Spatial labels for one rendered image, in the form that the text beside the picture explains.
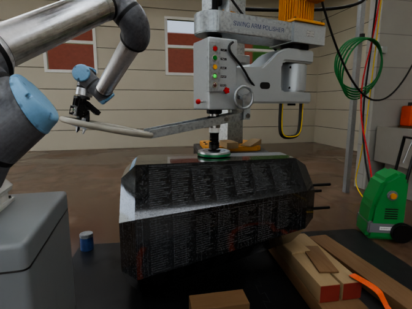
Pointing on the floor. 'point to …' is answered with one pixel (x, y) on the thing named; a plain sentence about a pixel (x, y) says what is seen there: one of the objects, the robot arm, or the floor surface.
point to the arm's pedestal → (36, 253)
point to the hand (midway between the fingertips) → (81, 131)
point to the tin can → (86, 241)
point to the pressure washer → (386, 204)
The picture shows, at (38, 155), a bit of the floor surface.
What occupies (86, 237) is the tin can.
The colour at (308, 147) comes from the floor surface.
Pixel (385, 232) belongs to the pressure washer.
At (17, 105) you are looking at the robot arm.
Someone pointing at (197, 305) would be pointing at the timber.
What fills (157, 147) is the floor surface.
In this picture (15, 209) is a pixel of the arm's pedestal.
